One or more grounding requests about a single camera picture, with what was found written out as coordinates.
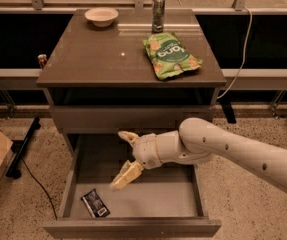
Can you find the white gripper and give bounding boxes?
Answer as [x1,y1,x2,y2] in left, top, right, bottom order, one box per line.
[110,131,162,191]

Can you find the dark blue rxbar wrapper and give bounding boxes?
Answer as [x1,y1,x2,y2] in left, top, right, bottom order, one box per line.
[81,189,110,218]

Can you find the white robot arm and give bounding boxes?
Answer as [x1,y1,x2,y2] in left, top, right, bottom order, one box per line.
[110,118,287,193]

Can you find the open grey middle drawer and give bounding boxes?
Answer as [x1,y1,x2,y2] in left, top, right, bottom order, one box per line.
[44,135,221,239]

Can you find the closed grey top drawer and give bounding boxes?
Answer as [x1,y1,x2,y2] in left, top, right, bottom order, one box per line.
[50,105,215,134]

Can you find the grey drawer cabinet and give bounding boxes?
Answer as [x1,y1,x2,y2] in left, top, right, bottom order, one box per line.
[35,8,227,156]

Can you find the green snack chip bag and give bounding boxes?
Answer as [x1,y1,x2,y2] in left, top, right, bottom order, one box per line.
[143,32,203,80]

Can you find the black stand leg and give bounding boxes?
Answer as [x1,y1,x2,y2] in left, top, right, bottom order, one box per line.
[6,117,40,179]

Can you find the small red soda can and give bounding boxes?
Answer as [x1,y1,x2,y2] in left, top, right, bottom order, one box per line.
[38,54,47,69]

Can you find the white paper bowl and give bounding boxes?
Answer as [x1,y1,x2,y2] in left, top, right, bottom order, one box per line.
[85,7,119,28]

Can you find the dark tall drink can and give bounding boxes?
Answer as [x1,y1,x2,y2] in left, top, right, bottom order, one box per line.
[152,0,165,33]

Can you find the black floor cable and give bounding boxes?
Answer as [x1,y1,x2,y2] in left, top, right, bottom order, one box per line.
[0,111,58,221]

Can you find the white cable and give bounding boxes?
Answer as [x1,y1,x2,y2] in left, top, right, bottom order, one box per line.
[216,7,253,101]

